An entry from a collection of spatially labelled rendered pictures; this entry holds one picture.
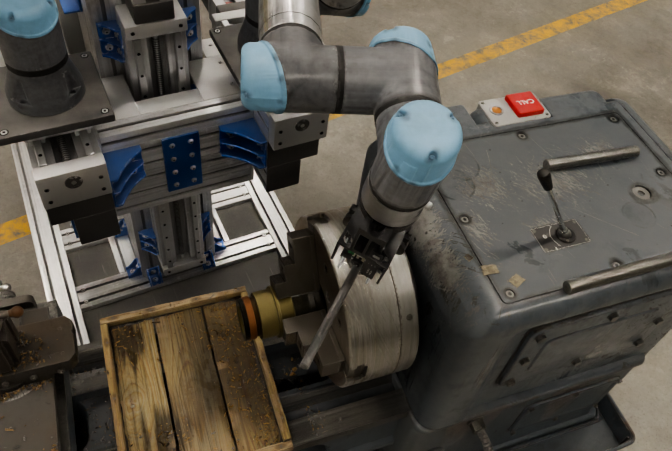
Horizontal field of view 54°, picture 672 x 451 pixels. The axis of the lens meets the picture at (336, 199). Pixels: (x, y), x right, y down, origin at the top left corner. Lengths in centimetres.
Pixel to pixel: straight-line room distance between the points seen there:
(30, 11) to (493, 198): 89
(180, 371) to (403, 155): 83
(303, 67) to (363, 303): 48
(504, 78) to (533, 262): 256
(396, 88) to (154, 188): 104
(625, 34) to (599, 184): 306
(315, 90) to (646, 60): 356
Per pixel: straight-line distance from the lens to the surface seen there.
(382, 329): 108
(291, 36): 73
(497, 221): 116
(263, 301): 115
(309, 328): 115
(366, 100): 71
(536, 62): 382
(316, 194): 279
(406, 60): 72
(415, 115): 66
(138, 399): 134
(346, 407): 135
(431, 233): 112
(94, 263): 236
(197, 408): 132
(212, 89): 160
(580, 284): 110
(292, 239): 112
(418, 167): 65
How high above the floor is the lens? 210
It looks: 49 degrees down
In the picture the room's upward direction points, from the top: 9 degrees clockwise
